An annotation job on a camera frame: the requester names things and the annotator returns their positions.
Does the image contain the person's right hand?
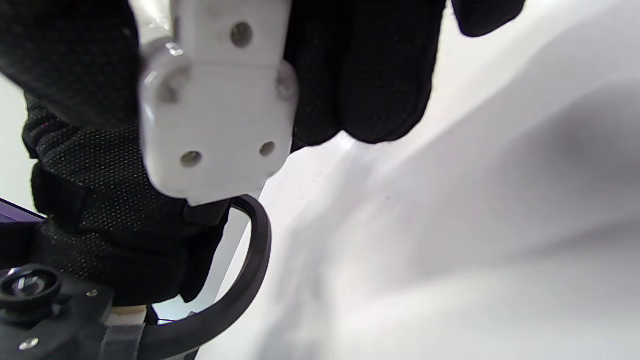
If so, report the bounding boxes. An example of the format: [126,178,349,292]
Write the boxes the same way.
[0,0,526,306]

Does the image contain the gray tracking controller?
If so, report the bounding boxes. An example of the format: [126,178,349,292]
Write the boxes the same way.
[137,195,273,360]

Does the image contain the white light bulb socket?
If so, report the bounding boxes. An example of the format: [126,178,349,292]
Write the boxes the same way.
[137,0,301,207]

